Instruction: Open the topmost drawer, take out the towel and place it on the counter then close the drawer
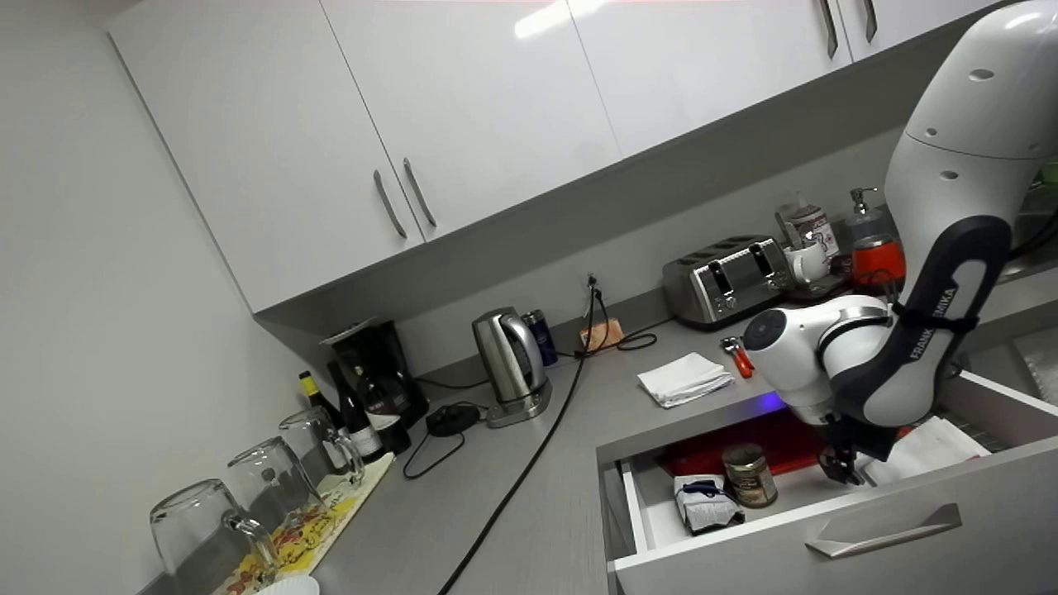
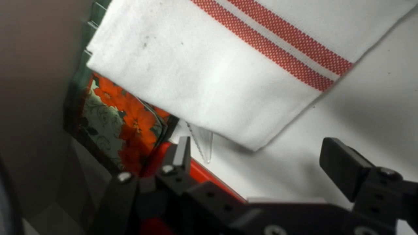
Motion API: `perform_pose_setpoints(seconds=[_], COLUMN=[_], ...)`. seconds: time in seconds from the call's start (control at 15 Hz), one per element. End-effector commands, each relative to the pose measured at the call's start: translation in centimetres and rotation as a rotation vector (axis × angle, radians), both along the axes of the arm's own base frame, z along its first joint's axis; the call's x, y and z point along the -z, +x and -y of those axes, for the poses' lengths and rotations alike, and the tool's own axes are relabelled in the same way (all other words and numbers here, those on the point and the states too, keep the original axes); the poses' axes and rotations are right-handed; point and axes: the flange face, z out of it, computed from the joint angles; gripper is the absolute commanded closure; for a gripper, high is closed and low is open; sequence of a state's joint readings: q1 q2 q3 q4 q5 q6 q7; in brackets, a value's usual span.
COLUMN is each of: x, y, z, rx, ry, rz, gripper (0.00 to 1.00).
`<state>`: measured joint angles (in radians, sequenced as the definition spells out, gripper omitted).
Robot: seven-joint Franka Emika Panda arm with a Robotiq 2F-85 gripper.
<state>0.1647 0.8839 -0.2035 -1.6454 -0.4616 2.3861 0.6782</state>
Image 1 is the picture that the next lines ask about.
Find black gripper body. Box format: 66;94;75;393
815;422;899;490

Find clear plastic bag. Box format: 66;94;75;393
861;413;996;490

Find white kitchen drawer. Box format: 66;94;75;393
595;361;1058;595

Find red drawer liner tray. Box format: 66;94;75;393
656;408;829;480

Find plain white folded towel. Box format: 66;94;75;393
635;350;737;413

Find small metal tin jar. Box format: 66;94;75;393
719;440;780;513

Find black white cloth bundle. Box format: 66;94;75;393
672;472;745;537

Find red moka pot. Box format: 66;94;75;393
847;235;910;296

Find white utensil mug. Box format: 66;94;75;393
774;199;847;305

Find stainless steel four-slot toaster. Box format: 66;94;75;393
662;230;794;330

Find stainless steel electric kettle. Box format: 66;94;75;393
469;305;556;431

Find black round puck device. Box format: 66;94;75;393
424;399;482;440

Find white glossy cabinet door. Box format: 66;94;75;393
566;0;857;158
835;0;1000;64
104;0;430;318
316;0;620;244

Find black drip coffee maker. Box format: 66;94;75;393
324;318;436;459

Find dark glass bottle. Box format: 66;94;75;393
293;368;388;462

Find yellow patterned drying mat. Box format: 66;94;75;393
212;450;396;595

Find white plate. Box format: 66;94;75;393
253;572;324;595

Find long black power cable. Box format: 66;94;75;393
436;276;608;595

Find grey wall cabinet carcass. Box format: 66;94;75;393
252;14;996;346

